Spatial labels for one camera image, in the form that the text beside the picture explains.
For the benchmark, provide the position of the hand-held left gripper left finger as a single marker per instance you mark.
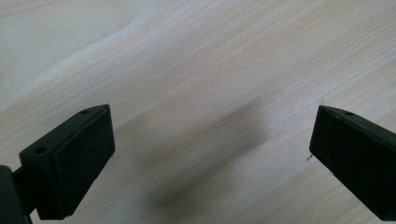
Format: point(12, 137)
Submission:
point(71, 161)

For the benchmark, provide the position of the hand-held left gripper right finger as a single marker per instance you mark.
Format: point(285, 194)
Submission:
point(355, 155)

